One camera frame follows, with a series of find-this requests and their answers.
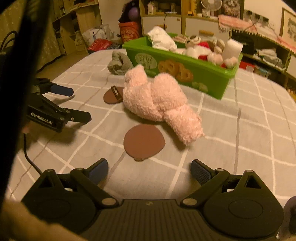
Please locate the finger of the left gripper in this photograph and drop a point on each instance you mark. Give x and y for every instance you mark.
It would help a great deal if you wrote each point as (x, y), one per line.
(77, 115)
(58, 89)

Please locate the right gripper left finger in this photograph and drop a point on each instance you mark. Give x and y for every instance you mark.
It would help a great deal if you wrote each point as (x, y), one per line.
(88, 179)

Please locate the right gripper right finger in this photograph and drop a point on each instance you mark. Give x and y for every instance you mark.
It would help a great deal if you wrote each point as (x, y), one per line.
(210, 180)

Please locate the pink fluffy plush toy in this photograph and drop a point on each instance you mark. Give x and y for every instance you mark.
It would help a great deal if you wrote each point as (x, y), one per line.
(161, 100)

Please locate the white cloth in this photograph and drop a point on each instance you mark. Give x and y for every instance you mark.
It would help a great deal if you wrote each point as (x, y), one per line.
(160, 39)

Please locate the santa plush toy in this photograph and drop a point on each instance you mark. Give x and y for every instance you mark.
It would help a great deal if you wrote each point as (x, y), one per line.
(203, 51)

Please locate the white sponge block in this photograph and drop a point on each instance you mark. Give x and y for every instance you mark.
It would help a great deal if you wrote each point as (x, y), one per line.
(232, 49)

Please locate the doll with checked dress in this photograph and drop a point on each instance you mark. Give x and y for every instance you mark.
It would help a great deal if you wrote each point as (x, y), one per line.
(213, 43)

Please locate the brown round pad with tag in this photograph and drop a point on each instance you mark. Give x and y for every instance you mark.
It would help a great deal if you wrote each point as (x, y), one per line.
(114, 95)

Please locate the red cardboard box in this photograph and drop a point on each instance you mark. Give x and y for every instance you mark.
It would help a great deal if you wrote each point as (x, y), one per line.
(98, 45)

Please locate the grey small sock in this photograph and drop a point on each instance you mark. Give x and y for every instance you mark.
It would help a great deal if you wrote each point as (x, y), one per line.
(119, 64)

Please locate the orange printed bag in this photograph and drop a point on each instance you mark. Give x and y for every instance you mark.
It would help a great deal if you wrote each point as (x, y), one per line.
(130, 31)

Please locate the green plastic bin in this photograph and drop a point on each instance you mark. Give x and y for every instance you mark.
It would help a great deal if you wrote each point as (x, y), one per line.
(196, 73)

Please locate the purple ball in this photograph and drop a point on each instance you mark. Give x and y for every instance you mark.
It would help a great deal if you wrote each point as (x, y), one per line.
(134, 14)

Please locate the long low wooden sideboard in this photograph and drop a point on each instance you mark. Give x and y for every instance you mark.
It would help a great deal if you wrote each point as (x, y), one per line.
(285, 77)

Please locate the stack of folded clothes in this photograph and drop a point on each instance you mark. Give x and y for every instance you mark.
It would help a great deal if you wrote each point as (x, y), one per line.
(269, 56)

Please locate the black bag in sideboard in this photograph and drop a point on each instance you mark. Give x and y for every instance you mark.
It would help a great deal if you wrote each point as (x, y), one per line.
(246, 41)

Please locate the wooden shelf cabinet with drawers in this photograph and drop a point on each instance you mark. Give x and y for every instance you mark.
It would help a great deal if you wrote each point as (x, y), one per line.
(183, 23)

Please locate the pink checked cloth runner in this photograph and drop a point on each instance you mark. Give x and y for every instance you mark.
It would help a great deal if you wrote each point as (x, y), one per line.
(252, 28)

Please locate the framed cartoon girl picture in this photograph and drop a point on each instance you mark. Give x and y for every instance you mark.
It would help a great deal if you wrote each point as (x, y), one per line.
(288, 27)

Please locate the framed cat picture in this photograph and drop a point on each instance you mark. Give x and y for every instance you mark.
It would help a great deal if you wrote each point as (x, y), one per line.
(233, 8)

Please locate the small white desk fan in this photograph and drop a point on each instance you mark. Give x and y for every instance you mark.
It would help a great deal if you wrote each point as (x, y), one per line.
(212, 5)

